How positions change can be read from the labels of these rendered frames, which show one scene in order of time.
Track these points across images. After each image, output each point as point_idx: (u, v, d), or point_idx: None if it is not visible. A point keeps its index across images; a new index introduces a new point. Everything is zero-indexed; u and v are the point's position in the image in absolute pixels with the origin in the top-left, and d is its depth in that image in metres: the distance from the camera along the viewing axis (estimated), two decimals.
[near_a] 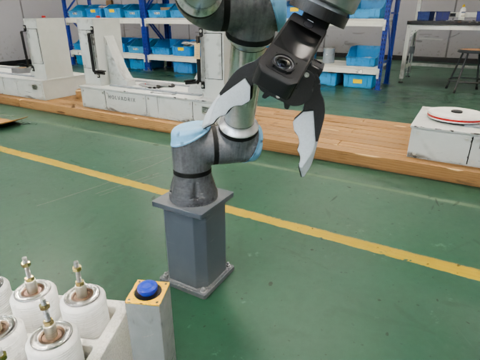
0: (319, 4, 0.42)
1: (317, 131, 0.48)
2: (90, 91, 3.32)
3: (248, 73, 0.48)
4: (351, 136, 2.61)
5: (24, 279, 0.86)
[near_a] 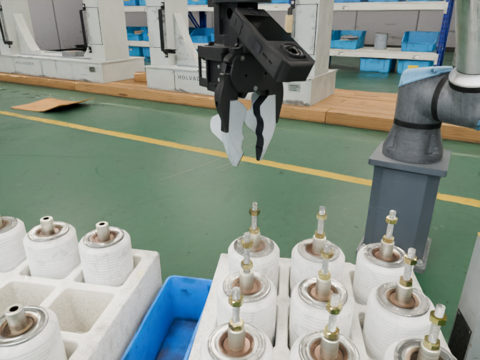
0: None
1: (277, 113, 0.52)
2: (157, 71, 3.16)
3: (228, 94, 0.47)
4: None
5: (315, 236, 0.69)
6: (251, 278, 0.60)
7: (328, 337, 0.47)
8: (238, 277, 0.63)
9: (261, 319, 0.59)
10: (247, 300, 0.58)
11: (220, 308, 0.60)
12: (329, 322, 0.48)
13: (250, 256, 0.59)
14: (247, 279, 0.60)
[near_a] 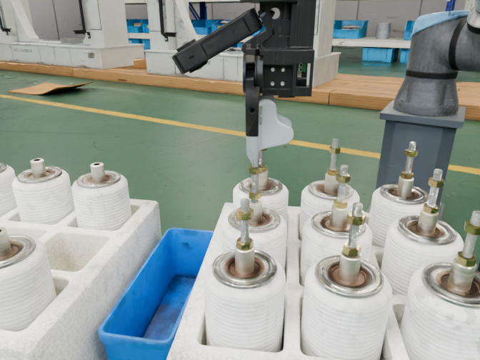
0: None
1: (246, 126, 0.47)
2: (157, 55, 3.10)
3: None
4: (462, 93, 2.39)
5: (327, 173, 0.64)
6: (260, 209, 0.55)
7: (348, 254, 0.42)
8: None
9: (270, 252, 0.53)
10: (256, 230, 0.53)
11: (225, 242, 0.55)
12: (349, 238, 0.42)
13: (253, 186, 0.54)
14: (255, 208, 0.54)
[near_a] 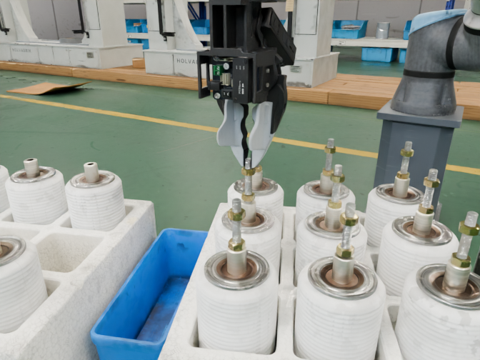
0: None
1: None
2: (156, 55, 3.10)
3: (278, 93, 0.48)
4: (461, 93, 2.38)
5: (323, 173, 0.63)
6: (253, 209, 0.54)
7: (341, 255, 0.41)
8: None
9: (263, 253, 0.53)
10: (249, 231, 0.52)
11: (218, 243, 0.54)
12: (343, 238, 0.42)
13: (247, 185, 0.54)
14: (248, 209, 0.54)
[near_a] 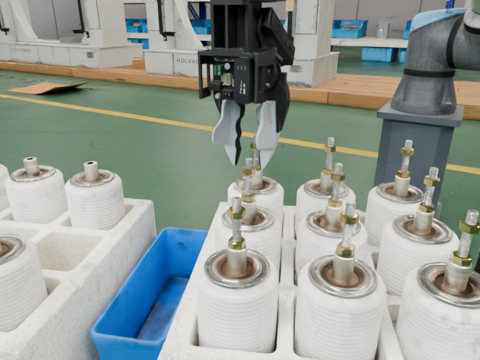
0: None
1: None
2: (156, 55, 3.09)
3: (281, 91, 0.48)
4: (461, 93, 2.38)
5: (323, 171, 0.63)
6: (253, 208, 0.54)
7: (341, 253, 0.41)
8: None
9: (263, 251, 0.52)
10: (249, 229, 0.52)
11: (218, 241, 0.54)
12: (343, 237, 0.42)
13: (251, 188, 0.53)
14: (248, 208, 0.54)
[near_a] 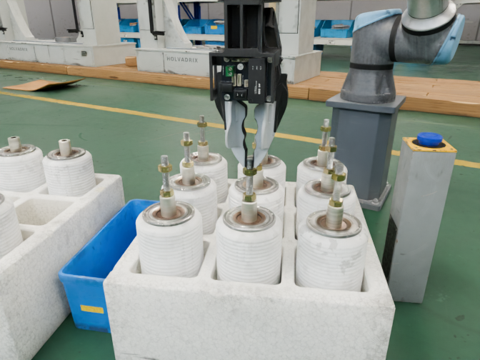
0: None
1: (226, 116, 0.51)
2: (146, 53, 3.22)
3: (279, 92, 0.49)
4: (435, 89, 2.50)
5: None
6: (192, 172, 0.66)
7: (256, 198, 0.54)
8: (182, 176, 0.69)
9: (198, 207, 0.65)
10: (186, 188, 0.64)
11: None
12: (248, 189, 0.53)
13: (187, 156, 0.65)
14: (188, 172, 0.66)
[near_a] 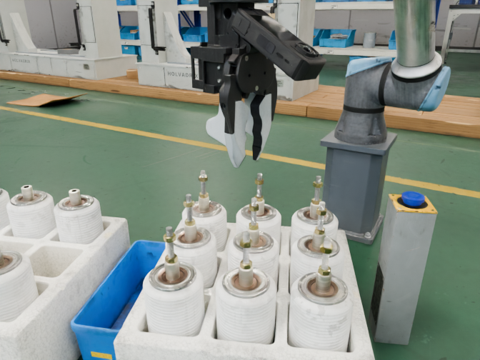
0: None
1: (273, 112, 0.53)
2: (148, 68, 3.27)
3: (234, 95, 0.46)
4: None
5: None
6: (193, 230, 0.72)
7: (252, 264, 0.60)
8: None
9: (200, 263, 0.70)
10: (188, 246, 0.70)
11: None
12: (246, 258, 0.59)
13: (189, 216, 0.71)
14: (190, 230, 0.71)
